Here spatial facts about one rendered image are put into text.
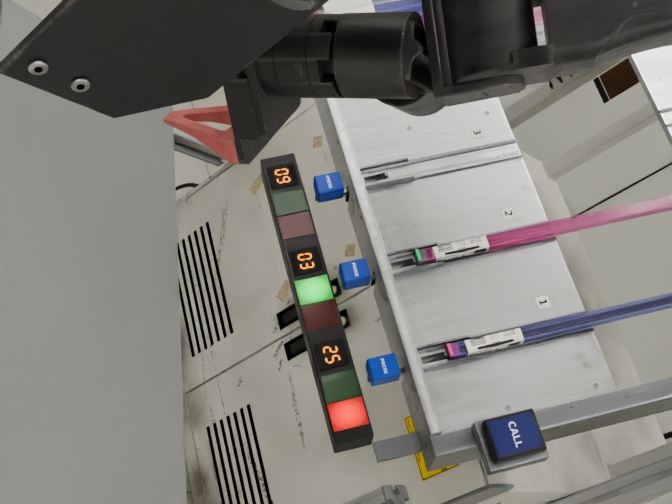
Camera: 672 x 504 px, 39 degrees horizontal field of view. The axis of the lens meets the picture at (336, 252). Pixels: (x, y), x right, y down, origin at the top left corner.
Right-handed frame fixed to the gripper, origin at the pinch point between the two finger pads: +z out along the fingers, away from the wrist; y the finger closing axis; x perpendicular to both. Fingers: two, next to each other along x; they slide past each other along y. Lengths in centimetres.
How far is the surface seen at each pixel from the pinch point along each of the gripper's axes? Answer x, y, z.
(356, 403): -8.3, -40.0, -6.9
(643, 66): -56, -24, -30
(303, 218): -23.8, -28.3, 3.0
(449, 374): -13.7, -39.4, -15.2
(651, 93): -52, -26, -31
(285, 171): -28.0, -24.8, 6.3
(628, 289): -188, -150, -18
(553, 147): -227, -123, 10
